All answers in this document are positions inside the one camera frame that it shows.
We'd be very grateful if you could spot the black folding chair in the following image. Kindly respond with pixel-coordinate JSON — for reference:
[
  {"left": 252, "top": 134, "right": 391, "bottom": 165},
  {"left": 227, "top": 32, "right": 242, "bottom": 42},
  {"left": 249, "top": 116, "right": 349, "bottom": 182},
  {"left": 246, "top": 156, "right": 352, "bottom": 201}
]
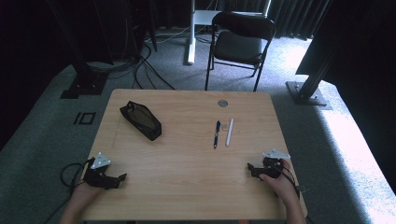
[{"left": 204, "top": 10, "right": 277, "bottom": 93}]

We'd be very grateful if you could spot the black floor cable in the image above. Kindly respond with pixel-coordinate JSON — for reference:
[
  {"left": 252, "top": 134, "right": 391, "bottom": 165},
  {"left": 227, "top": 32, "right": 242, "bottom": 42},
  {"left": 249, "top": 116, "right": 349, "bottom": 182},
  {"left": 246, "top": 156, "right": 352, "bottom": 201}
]
[{"left": 133, "top": 42, "right": 177, "bottom": 91}]

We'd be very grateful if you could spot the black mesh pencil case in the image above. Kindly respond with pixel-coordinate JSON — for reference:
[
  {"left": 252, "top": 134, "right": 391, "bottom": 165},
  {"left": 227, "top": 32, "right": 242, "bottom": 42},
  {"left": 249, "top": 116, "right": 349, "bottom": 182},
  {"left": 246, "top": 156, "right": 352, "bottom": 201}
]
[{"left": 119, "top": 100, "right": 163, "bottom": 142}]

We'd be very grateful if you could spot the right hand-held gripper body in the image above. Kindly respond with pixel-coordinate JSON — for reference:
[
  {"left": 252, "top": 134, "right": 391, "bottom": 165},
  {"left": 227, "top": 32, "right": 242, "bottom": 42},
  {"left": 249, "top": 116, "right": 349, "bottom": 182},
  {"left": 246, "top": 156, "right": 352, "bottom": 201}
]
[{"left": 261, "top": 148, "right": 291, "bottom": 179}]

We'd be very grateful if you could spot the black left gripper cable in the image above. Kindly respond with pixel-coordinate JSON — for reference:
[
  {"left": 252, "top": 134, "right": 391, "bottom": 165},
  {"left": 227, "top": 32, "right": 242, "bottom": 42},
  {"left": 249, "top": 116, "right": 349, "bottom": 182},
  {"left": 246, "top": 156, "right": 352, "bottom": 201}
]
[{"left": 43, "top": 158, "right": 95, "bottom": 224}]

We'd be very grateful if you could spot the black metal stand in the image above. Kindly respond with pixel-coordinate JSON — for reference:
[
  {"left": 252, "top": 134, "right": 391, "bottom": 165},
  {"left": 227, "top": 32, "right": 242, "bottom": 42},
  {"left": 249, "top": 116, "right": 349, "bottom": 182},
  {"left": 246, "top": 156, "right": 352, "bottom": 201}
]
[
  {"left": 46, "top": 0, "right": 110, "bottom": 100},
  {"left": 285, "top": 29, "right": 333, "bottom": 111}
]

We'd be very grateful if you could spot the white floor cable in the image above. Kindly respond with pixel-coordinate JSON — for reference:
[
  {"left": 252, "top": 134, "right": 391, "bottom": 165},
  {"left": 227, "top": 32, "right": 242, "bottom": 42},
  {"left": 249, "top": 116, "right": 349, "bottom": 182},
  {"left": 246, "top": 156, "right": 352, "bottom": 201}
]
[{"left": 145, "top": 25, "right": 191, "bottom": 44}]

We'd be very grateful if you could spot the bundle of black floor cables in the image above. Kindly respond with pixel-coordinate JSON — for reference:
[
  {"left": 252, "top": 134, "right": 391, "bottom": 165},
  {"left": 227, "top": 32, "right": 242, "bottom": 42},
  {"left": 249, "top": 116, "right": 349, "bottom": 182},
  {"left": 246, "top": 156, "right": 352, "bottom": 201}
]
[{"left": 86, "top": 57, "right": 143, "bottom": 77}]

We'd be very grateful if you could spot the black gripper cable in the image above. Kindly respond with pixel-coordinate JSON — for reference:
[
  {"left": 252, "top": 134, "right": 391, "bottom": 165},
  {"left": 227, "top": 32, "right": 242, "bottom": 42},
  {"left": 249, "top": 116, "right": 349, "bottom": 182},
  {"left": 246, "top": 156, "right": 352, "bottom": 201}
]
[
  {"left": 43, "top": 158, "right": 95, "bottom": 224},
  {"left": 270, "top": 163, "right": 310, "bottom": 200}
]

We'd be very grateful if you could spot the blue pen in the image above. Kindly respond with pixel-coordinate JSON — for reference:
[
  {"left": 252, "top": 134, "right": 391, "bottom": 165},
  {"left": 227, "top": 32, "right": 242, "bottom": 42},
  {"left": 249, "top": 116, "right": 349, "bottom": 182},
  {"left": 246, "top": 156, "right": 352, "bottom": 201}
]
[{"left": 213, "top": 119, "right": 222, "bottom": 150}]

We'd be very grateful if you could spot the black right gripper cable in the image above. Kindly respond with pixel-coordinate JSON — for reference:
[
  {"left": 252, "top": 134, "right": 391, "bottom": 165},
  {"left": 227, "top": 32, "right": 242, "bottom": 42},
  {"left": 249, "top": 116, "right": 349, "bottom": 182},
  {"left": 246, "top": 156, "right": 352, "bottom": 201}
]
[{"left": 270, "top": 163, "right": 310, "bottom": 200}]

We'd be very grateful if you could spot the person's right hand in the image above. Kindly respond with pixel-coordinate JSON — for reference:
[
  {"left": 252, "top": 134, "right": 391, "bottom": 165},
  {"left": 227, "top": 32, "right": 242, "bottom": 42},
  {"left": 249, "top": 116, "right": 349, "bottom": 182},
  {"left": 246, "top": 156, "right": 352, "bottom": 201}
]
[{"left": 258, "top": 158, "right": 301, "bottom": 201}]

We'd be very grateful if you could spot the dark curtain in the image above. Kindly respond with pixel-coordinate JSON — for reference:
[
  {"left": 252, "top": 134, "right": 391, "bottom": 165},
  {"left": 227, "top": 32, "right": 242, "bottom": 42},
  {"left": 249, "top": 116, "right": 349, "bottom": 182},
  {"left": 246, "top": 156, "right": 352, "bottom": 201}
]
[{"left": 214, "top": 0, "right": 332, "bottom": 41}]

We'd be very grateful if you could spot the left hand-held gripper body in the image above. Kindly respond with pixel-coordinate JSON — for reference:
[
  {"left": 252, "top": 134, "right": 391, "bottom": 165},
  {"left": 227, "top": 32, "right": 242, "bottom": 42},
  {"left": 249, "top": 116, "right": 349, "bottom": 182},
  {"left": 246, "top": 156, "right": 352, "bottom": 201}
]
[{"left": 83, "top": 151, "right": 121, "bottom": 189}]

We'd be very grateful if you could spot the white pen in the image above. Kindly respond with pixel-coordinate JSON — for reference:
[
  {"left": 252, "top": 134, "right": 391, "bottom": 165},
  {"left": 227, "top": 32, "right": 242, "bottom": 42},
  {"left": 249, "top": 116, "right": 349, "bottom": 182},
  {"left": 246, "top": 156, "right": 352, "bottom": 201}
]
[{"left": 224, "top": 118, "right": 235, "bottom": 147}]

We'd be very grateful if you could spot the person's left hand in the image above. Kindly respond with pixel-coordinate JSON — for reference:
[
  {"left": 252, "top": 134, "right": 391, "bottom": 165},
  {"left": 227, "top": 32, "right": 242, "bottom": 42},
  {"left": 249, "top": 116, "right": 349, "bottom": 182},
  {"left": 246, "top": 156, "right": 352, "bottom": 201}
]
[{"left": 70, "top": 181, "right": 106, "bottom": 203}]

